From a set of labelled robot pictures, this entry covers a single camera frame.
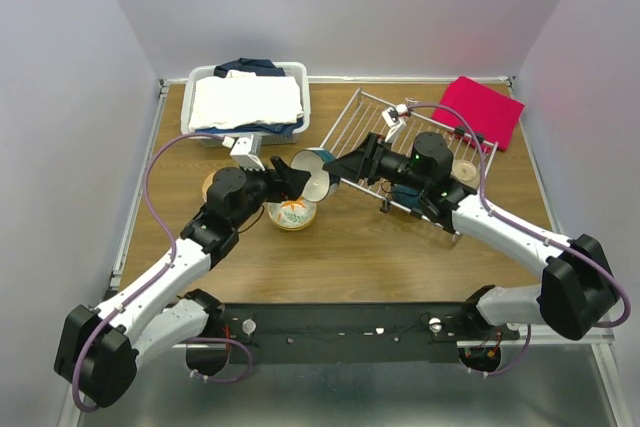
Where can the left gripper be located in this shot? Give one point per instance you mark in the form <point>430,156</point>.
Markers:
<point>292,181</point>

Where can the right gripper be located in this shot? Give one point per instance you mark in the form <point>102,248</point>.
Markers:
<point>362,163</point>

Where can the white floral bowl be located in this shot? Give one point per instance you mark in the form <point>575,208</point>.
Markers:
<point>298,212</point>

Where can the teal white bowl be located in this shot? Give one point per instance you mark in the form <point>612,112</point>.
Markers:
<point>321,183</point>

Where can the yellow dotted bowl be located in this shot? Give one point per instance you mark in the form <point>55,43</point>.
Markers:
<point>292,228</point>

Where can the peach speckled bowl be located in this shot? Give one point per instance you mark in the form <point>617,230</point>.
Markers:
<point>207,183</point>

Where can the beige stoneware bowl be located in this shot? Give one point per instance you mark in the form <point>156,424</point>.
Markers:
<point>465,171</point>

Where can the blue glazed bowl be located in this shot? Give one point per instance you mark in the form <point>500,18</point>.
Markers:
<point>406,197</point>

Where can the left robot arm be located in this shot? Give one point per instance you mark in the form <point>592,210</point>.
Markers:
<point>101,348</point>

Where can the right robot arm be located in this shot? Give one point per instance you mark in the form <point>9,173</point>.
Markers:
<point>576,287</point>

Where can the white folded towel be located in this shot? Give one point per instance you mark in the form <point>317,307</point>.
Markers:
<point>236,101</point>

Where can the white plastic laundry basket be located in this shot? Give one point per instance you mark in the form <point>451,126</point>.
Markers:
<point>271,136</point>

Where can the dark blue clothing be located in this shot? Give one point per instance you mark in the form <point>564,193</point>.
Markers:
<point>259,67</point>

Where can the pink folded cloth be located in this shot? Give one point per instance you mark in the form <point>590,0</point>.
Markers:
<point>487,112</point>

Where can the silver wire dish rack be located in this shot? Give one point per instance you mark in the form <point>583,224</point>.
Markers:
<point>363,115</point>

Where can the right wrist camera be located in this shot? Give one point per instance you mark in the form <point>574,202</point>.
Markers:
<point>395,119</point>

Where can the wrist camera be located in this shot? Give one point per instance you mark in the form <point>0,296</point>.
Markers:
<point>245,151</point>
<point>395,119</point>

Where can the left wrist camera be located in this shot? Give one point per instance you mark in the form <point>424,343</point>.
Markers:
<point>245,151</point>

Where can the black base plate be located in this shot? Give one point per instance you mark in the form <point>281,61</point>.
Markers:
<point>341,333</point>

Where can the aluminium frame rail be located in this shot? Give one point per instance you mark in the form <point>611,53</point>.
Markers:
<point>101,152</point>

